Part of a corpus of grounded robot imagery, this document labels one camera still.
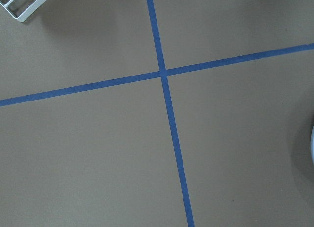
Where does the white wire rack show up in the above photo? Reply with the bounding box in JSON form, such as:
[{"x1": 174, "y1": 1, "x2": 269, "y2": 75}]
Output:
[{"x1": 0, "y1": 0, "x2": 47, "y2": 23}]

